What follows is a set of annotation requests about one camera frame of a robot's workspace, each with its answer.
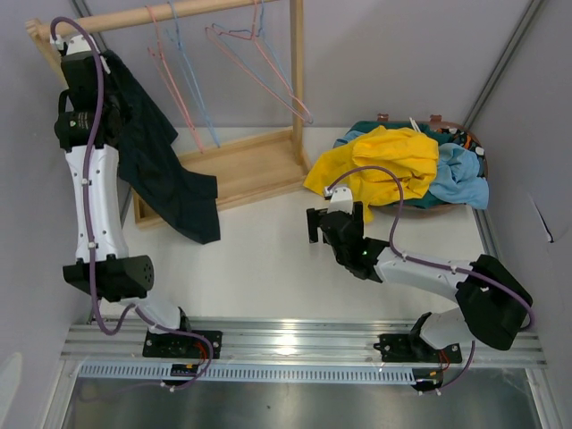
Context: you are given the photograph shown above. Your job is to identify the yellow shorts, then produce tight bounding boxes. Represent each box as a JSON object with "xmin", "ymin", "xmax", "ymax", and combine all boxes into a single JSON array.
[{"xmin": 304, "ymin": 125, "xmax": 439, "ymax": 223}]

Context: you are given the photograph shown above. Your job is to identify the dark green shorts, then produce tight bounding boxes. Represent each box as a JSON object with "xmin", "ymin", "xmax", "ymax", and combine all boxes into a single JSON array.
[{"xmin": 337, "ymin": 121, "xmax": 450, "ymax": 210}]

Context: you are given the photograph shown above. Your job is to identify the pink hanger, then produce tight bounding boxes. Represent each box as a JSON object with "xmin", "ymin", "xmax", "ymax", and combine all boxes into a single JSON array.
[
  {"xmin": 204, "ymin": 0, "xmax": 313, "ymax": 124},
  {"xmin": 145, "ymin": 5, "xmax": 205, "ymax": 154}
]

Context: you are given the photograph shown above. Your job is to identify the light blue shorts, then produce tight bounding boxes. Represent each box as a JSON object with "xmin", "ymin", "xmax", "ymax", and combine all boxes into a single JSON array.
[{"xmin": 429, "ymin": 143, "xmax": 489, "ymax": 210}]

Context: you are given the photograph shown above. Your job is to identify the camouflage patterned shorts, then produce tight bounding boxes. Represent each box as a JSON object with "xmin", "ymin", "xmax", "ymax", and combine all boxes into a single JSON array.
[{"xmin": 436, "ymin": 127, "xmax": 485, "ymax": 164}]

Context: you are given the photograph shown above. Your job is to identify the blue hanger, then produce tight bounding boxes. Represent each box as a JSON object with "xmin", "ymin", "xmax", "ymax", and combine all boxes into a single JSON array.
[
  {"xmin": 165, "ymin": 1, "xmax": 221, "ymax": 148},
  {"xmin": 210, "ymin": 0, "xmax": 314, "ymax": 125}
]

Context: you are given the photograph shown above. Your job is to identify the black shorts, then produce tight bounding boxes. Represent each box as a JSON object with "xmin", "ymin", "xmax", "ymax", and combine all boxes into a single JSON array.
[{"xmin": 104, "ymin": 50, "xmax": 221, "ymax": 244}]

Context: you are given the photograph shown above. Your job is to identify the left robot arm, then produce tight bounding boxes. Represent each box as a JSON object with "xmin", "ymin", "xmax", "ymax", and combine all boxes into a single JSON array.
[{"xmin": 55, "ymin": 51, "xmax": 194, "ymax": 358}]

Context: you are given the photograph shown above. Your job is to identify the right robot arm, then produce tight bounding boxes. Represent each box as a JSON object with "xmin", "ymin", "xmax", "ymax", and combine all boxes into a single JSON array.
[{"xmin": 307, "ymin": 203, "xmax": 533, "ymax": 361}]

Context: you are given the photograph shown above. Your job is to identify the wooden clothes rack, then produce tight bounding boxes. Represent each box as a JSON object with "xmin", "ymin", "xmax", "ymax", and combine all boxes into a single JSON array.
[{"xmin": 25, "ymin": 0, "xmax": 310, "ymax": 210}]

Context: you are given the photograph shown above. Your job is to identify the pink translucent plastic basin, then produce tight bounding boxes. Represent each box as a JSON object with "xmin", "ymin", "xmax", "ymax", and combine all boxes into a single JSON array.
[{"xmin": 374, "ymin": 112, "xmax": 491, "ymax": 218}]

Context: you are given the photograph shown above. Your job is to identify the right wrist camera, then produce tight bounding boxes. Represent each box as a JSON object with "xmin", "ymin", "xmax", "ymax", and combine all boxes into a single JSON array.
[{"xmin": 324, "ymin": 185, "xmax": 354, "ymax": 215}]

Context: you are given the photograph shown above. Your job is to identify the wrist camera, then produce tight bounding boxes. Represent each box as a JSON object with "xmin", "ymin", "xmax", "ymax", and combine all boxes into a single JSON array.
[
  {"xmin": 50, "ymin": 35, "xmax": 111, "ymax": 77},
  {"xmin": 324, "ymin": 185, "xmax": 354, "ymax": 215}
]

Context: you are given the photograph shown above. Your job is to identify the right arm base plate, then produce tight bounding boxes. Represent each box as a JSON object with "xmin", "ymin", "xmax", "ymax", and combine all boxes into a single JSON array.
[{"xmin": 373, "ymin": 333, "xmax": 463, "ymax": 364}]

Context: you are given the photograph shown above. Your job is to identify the aluminium mounting rail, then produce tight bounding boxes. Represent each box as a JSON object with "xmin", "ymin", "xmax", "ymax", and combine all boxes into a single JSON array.
[{"xmin": 60, "ymin": 315, "xmax": 549, "ymax": 372}]

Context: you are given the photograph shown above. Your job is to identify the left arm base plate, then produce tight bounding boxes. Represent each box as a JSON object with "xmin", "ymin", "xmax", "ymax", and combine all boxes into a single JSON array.
[{"xmin": 142, "ymin": 330, "xmax": 223, "ymax": 359}]

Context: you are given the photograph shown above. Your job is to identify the slotted cable duct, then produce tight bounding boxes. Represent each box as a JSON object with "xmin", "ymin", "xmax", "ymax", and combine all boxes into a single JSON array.
[{"xmin": 79, "ymin": 361, "xmax": 416, "ymax": 385}]

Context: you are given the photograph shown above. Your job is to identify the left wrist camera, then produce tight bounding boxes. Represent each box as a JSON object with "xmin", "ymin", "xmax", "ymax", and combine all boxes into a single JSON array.
[{"xmin": 50, "ymin": 35, "xmax": 111, "ymax": 77}]

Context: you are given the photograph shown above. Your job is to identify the aluminium corner wall profile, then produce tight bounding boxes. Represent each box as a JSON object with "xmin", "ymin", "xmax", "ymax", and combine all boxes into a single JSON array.
[{"xmin": 462, "ymin": 0, "xmax": 548, "ymax": 129}]

